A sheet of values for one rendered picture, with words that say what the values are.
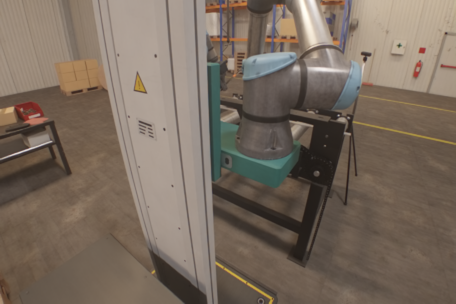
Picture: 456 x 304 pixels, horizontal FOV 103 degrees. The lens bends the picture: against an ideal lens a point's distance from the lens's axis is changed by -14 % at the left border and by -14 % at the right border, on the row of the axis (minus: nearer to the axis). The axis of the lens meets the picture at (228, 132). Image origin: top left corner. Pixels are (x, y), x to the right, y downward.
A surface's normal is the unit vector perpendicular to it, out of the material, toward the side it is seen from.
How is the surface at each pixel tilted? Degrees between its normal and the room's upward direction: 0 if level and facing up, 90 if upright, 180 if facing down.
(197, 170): 90
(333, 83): 75
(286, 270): 0
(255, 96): 90
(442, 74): 90
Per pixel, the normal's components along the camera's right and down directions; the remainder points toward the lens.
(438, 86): -0.57, 0.34
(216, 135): 0.82, 0.24
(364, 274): 0.00, -0.91
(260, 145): -0.26, 0.11
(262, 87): -0.36, 0.38
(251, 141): -0.58, 0.04
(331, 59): -0.11, -0.43
